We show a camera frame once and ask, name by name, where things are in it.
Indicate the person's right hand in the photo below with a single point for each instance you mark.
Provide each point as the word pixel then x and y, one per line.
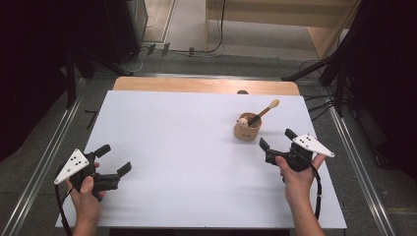
pixel 298 185

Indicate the light wooden shelf unit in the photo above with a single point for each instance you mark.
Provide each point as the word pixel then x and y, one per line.
pixel 262 13

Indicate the black cabinet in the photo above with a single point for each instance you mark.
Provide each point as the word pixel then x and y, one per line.
pixel 124 26

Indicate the dark floor plug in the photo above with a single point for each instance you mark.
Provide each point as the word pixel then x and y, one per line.
pixel 151 49

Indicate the white table board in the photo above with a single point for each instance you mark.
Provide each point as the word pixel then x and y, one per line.
pixel 180 157

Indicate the beige cup with bear figure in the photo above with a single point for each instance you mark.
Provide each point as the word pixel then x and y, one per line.
pixel 246 133

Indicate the black metal stand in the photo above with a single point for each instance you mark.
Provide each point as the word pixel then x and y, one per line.
pixel 341 98
pixel 70 91

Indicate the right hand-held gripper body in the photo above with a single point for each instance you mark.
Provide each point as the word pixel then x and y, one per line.
pixel 311 146

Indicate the black curtain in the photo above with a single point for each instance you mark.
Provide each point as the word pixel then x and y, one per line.
pixel 387 82
pixel 29 65

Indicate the person's left hand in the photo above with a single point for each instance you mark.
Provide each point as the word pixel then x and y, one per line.
pixel 87 209

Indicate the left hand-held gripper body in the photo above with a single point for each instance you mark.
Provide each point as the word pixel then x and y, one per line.
pixel 72 165

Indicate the metal floor rail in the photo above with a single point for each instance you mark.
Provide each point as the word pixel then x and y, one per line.
pixel 42 164
pixel 357 170

